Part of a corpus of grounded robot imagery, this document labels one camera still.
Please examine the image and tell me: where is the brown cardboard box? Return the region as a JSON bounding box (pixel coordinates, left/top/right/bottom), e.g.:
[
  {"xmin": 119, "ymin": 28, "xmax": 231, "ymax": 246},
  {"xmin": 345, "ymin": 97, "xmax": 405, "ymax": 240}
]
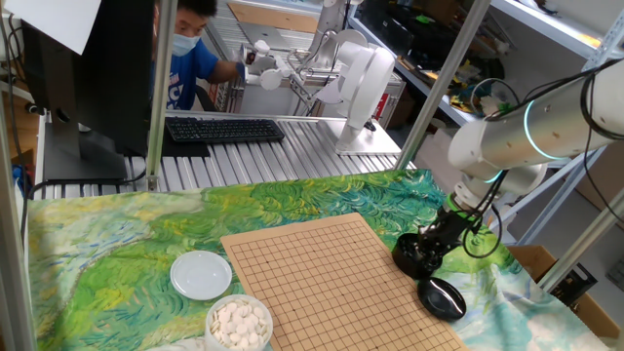
[{"xmin": 506, "ymin": 243, "xmax": 624, "ymax": 341}]

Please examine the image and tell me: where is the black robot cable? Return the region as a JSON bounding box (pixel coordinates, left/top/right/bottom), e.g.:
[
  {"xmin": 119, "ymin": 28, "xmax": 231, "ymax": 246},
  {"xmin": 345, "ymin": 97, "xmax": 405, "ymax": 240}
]
[
  {"xmin": 470, "ymin": 57, "xmax": 624, "ymax": 223},
  {"xmin": 460, "ymin": 170, "xmax": 506, "ymax": 259}
]

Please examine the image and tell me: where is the aluminium frame post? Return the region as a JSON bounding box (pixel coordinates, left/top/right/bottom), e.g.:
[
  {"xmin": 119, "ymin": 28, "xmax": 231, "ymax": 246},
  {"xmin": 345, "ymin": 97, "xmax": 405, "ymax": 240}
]
[
  {"xmin": 0, "ymin": 92, "xmax": 39, "ymax": 351},
  {"xmin": 144, "ymin": 0, "xmax": 179, "ymax": 192},
  {"xmin": 535, "ymin": 187, "xmax": 624, "ymax": 294},
  {"xmin": 393, "ymin": 0, "xmax": 492, "ymax": 171}
]

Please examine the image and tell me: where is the white paper sheet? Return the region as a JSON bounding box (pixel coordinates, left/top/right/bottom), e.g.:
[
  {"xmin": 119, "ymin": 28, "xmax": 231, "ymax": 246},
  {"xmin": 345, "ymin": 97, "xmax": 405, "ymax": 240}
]
[{"xmin": 2, "ymin": 0, "xmax": 102, "ymax": 56}]

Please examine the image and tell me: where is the white metal shelf rack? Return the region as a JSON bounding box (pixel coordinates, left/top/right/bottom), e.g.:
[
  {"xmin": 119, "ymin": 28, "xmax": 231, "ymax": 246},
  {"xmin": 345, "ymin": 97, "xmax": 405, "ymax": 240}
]
[{"xmin": 348, "ymin": 0, "xmax": 624, "ymax": 248}]

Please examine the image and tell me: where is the red white carton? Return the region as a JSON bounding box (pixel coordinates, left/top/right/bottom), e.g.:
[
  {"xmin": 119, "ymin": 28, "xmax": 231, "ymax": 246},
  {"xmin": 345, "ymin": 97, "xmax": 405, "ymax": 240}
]
[{"xmin": 208, "ymin": 82, "xmax": 230, "ymax": 112}]

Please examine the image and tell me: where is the white haptic device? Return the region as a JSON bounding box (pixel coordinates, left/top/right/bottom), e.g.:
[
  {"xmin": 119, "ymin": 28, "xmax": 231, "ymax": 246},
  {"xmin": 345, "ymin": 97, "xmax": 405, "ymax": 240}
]
[{"xmin": 238, "ymin": 28, "xmax": 402, "ymax": 157}]

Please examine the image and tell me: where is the tan go board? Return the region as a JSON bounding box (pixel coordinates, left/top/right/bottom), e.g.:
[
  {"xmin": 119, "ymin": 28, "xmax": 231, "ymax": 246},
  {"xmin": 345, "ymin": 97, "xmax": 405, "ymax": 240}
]
[{"xmin": 219, "ymin": 212, "xmax": 470, "ymax": 351}]

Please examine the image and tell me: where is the black metal bracket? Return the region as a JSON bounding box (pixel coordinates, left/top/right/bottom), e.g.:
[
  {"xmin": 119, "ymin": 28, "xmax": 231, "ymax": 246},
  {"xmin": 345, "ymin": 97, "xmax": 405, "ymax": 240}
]
[{"xmin": 549, "ymin": 262, "xmax": 599, "ymax": 307}]

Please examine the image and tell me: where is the white stone bowl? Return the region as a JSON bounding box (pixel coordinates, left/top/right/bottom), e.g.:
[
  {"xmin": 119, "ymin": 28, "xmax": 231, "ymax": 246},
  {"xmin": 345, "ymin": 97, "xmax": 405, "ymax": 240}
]
[{"xmin": 204, "ymin": 293, "xmax": 274, "ymax": 351}]

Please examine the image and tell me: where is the white bowl lid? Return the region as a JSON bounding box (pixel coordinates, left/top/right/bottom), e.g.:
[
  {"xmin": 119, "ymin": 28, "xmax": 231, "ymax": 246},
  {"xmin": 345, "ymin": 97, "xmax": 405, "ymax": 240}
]
[{"xmin": 169, "ymin": 250, "xmax": 234, "ymax": 302}]

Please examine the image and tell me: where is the black stone bowl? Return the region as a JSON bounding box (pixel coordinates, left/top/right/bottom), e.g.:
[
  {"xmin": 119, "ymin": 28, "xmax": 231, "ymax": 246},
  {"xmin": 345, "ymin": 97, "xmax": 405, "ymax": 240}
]
[{"xmin": 391, "ymin": 232, "xmax": 445, "ymax": 281}]

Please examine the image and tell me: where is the silver metal case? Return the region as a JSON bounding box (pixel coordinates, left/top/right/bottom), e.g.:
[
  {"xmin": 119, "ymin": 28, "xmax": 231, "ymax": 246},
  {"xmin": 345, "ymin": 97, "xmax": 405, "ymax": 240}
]
[{"xmin": 228, "ymin": 67, "xmax": 407, "ymax": 131}]

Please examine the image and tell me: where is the person in blue shirt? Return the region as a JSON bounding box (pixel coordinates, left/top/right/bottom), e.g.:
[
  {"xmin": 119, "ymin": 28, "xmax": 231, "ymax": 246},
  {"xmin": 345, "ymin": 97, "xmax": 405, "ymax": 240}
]
[{"xmin": 151, "ymin": 0, "xmax": 245, "ymax": 112}]

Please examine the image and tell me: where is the black monitor cable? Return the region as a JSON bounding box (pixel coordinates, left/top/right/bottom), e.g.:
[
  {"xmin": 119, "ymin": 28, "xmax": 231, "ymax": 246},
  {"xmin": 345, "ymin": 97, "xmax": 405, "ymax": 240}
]
[{"xmin": 19, "ymin": 168, "xmax": 148, "ymax": 245}]

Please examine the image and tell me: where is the white go stones pile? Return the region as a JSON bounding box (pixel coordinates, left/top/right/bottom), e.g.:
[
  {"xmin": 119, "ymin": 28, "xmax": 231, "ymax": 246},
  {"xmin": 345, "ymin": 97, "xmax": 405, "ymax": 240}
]
[{"xmin": 209, "ymin": 300, "xmax": 270, "ymax": 350}]

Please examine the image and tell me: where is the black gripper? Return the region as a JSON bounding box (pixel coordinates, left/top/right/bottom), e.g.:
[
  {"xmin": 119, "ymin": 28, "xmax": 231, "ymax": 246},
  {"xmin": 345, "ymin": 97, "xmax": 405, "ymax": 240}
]
[{"xmin": 413, "ymin": 206, "xmax": 478, "ymax": 274}]

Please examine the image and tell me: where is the painted landscape tablecloth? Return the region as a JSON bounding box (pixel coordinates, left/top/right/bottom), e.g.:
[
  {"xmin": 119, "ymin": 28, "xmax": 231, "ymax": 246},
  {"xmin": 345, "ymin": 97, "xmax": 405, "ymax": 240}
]
[{"xmin": 26, "ymin": 169, "xmax": 610, "ymax": 351}]

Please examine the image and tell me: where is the black desk pad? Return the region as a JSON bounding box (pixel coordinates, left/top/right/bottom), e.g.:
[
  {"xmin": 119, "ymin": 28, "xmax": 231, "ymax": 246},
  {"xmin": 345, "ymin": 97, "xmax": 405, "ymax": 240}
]
[{"xmin": 160, "ymin": 127, "xmax": 212, "ymax": 159}]

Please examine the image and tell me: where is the black computer monitor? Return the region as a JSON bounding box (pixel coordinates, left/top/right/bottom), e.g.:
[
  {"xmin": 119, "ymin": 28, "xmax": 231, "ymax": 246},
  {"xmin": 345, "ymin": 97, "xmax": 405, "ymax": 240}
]
[{"xmin": 19, "ymin": 0, "xmax": 156, "ymax": 183}]

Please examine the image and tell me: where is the black keyboard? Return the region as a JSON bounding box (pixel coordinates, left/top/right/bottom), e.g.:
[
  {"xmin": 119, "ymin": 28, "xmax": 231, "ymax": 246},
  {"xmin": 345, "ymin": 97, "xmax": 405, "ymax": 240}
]
[{"xmin": 164, "ymin": 116, "xmax": 287, "ymax": 144}]

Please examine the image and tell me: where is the black bowl lid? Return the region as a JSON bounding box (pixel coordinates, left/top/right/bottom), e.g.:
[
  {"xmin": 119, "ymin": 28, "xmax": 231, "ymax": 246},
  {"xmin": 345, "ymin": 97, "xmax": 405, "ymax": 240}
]
[{"xmin": 417, "ymin": 276, "xmax": 468, "ymax": 322}]

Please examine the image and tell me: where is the black go stones pile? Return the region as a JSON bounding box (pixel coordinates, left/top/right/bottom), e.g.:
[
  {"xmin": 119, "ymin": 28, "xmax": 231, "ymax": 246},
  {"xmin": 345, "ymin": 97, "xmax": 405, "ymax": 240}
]
[{"xmin": 400, "ymin": 238, "xmax": 425, "ymax": 264}]

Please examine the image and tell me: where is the grey laptop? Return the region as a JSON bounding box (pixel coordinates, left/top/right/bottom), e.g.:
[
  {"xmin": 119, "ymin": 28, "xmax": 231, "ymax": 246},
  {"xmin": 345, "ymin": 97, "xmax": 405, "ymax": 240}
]
[{"xmin": 237, "ymin": 21, "xmax": 293, "ymax": 53}]

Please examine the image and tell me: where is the wooden board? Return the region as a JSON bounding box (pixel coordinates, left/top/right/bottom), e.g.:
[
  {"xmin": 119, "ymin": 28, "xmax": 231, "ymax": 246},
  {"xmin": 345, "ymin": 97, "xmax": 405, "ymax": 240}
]
[{"xmin": 226, "ymin": 2, "xmax": 321, "ymax": 34}]

